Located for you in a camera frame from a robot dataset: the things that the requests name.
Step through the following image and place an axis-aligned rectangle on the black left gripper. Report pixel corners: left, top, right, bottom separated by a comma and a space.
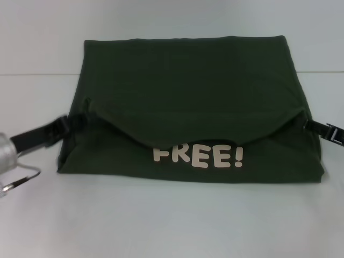
9, 114, 87, 154

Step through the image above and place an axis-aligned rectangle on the dark green shirt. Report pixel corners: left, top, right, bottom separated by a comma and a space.
55, 34, 325, 186

